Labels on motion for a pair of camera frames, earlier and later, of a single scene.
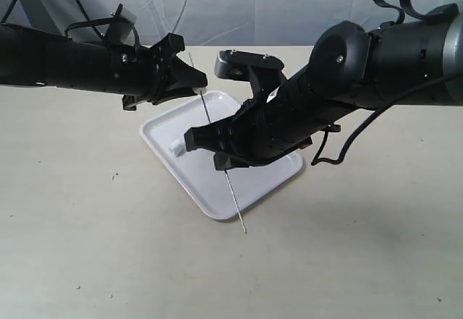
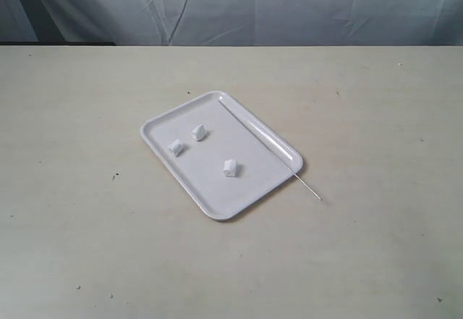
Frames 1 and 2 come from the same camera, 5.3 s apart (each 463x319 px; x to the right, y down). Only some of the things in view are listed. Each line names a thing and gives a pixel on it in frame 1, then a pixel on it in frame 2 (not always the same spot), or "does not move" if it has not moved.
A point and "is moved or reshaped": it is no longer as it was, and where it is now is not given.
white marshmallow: (178, 147) does not move
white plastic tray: (225, 192) does not move
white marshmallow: (198, 90) is moved or reshaped
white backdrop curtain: (217, 9) does not move
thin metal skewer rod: (226, 171) → (256, 137)
